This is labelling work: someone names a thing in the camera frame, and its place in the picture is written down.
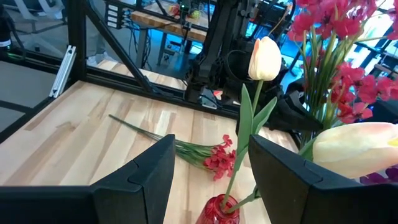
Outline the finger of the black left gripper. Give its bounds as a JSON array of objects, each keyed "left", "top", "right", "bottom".
[
  {"left": 371, "top": 99, "right": 398, "bottom": 124},
  {"left": 269, "top": 90, "right": 324, "bottom": 131}
]

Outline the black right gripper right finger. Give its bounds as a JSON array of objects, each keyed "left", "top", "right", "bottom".
[{"left": 248, "top": 136, "right": 361, "bottom": 224}]

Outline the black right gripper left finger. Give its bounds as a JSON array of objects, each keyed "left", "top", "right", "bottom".
[{"left": 93, "top": 134, "right": 176, "bottom": 224}]

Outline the cream artificial tulip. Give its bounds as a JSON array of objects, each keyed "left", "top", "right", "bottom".
[
  {"left": 221, "top": 36, "right": 282, "bottom": 208},
  {"left": 229, "top": 121, "right": 398, "bottom": 214}
]

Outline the red artificial flower bunch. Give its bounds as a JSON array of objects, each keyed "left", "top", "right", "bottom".
[
  {"left": 108, "top": 114, "right": 237, "bottom": 182},
  {"left": 287, "top": 0, "right": 398, "bottom": 147}
]

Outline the purple artificial flower bunch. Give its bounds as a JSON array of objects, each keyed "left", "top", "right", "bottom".
[{"left": 360, "top": 166, "right": 398, "bottom": 185}]

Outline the red ribbed glass vase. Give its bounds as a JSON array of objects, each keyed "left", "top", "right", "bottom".
[{"left": 195, "top": 194, "right": 241, "bottom": 224}]

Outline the wooden workbench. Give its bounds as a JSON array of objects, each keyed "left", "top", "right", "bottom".
[{"left": 130, "top": 0, "right": 212, "bottom": 44}]

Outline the silver aluminium extrusion piece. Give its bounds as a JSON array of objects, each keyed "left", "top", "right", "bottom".
[{"left": 49, "top": 45, "right": 77, "bottom": 99}]

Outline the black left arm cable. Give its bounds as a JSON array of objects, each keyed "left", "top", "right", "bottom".
[{"left": 223, "top": 49, "right": 261, "bottom": 84}]

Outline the black post with white label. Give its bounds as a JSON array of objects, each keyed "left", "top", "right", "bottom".
[{"left": 0, "top": 4, "right": 14, "bottom": 62}]

